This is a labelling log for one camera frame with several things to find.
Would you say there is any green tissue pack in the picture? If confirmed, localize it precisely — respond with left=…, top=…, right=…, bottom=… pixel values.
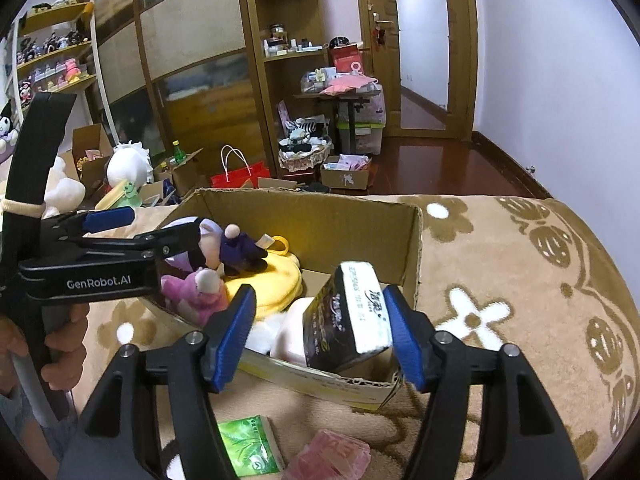
left=217, top=415, right=286, bottom=478

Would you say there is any red gift box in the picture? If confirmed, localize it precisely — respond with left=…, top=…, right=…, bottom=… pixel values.
left=331, top=44, right=362, bottom=73

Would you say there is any clear plastic storage bin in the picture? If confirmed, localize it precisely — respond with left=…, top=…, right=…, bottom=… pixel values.
left=336, top=120, right=386, bottom=156

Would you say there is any green frog toy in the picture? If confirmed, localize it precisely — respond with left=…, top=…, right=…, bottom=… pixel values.
left=95, top=180, right=138, bottom=211

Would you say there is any small cardboard box of packets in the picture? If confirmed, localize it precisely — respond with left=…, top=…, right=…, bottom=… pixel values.
left=320, top=154, right=372, bottom=190

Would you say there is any red paper bag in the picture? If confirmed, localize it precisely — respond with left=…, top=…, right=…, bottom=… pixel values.
left=210, top=145, right=271, bottom=191

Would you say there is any white-haired plush doll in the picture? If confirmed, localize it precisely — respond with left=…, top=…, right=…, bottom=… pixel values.
left=106, top=140, right=152, bottom=188

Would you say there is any wooden wardrobe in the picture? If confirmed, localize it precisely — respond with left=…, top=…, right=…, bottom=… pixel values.
left=75, top=0, right=271, bottom=181

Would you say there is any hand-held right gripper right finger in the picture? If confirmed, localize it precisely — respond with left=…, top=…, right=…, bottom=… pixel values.
left=382, top=285, right=583, bottom=480

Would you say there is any wooden corner shelf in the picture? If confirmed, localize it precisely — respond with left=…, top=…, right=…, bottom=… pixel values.
left=235, top=0, right=333, bottom=181

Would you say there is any pink plush toy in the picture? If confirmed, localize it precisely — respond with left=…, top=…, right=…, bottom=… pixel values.
left=161, top=267, right=231, bottom=326

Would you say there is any purple plush doll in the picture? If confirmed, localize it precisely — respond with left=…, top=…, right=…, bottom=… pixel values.
left=160, top=216, right=271, bottom=278

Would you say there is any row of small figurines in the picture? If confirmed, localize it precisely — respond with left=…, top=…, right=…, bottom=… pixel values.
left=17, top=30, right=93, bottom=93

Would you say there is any open cardboard box with bottles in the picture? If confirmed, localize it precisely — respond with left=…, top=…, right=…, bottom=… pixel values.
left=152, top=147, right=206, bottom=198

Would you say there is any pink plastic bag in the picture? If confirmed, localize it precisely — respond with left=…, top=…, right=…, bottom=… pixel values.
left=287, top=430, right=373, bottom=480

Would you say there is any dark side table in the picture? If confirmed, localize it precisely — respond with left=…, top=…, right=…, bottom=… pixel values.
left=294, top=82, right=383, bottom=153

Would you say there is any black purple plush figure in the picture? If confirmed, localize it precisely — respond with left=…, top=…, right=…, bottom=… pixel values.
left=0, top=100, right=21, bottom=153

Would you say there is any cream plush toy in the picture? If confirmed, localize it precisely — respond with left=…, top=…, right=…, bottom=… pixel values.
left=42, top=156, right=87, bottom=218

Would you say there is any pink cloth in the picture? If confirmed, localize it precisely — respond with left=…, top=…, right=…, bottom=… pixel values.
left=320, top=76, right=378, bottom=97

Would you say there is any yellow plush toy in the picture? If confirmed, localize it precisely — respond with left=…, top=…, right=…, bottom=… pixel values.
left=222, top=235, right=305, bottom=313

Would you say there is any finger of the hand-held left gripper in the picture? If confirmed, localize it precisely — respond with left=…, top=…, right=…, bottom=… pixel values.
left=82, top=206, right=137, bottom=235
left=86, top=219, right=202, bottom=263

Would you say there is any tall open cardboard box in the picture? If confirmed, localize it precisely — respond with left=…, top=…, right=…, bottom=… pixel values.
left=71, top=122, right=115, bottom=186

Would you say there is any white printed bag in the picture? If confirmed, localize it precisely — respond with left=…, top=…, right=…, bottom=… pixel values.
left=357, top=87, right=387, bottom=126

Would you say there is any lace-trimmed basket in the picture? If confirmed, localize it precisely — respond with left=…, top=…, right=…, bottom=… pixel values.
left=277, top=145, right=333, bottom=173

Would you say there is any person's left hand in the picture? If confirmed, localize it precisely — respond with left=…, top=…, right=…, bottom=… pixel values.
left=42, top=302, right=92, bottom=391

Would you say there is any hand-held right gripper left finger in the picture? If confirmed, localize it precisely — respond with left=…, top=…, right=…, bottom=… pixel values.
left=57, top=284, right=257, bottom=480

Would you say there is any wooden wall shelf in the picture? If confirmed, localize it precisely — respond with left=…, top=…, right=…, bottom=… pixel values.
left=5, top=0, right=98, bottom=106

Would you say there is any black tissue pack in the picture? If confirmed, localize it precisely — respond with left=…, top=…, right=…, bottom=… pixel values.
left=302, top=261, right=394, bottom=373

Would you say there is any person's grey clothing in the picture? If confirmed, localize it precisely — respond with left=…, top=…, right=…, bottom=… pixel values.
left=0, top=350, right=76, bottom=466

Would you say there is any beige floral blanket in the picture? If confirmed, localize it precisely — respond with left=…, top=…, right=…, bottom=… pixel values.
left=70, top=195, right=640, bottom=480

